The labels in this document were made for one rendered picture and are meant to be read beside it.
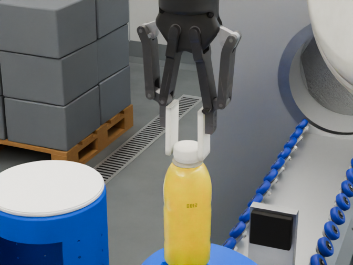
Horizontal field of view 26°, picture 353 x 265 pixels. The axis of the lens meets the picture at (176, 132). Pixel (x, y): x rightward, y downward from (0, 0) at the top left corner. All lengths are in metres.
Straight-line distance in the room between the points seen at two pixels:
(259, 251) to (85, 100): 2.70
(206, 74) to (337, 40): 0.63
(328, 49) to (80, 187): 1.49
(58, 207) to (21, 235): 0.10
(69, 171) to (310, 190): 0.64
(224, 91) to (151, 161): 3.42
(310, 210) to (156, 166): 2.42
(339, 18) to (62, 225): 1.44
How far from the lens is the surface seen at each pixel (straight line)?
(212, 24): 0.94
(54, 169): 1.91
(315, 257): 1.66
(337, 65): 0.35
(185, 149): 1.01
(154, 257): 1.22
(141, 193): 4.01
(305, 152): 2.27
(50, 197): 1.78
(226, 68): 0.95
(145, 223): 3.74
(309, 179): 2.11
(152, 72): 0.99
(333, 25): 0.34
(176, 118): 1.02
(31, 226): 1.73
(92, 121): 4.37
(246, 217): 1.82
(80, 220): 1.75
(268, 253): 1.67
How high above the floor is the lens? 1.86
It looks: 23 degrees down
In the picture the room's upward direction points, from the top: straight up
